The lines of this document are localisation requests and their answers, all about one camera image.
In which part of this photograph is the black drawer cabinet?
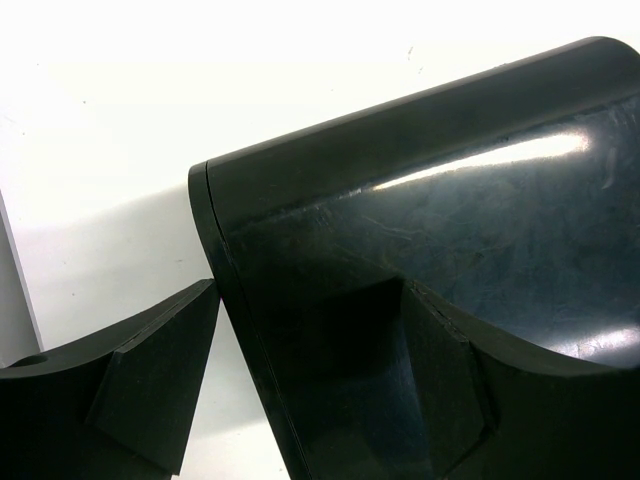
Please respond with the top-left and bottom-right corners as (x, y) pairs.
(188, 37), (639, 479)

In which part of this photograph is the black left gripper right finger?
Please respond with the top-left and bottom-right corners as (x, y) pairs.
(400, 282), (639, 479)

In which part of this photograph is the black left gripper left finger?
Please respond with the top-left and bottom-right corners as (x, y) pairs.
(1, 279), (218, 479)

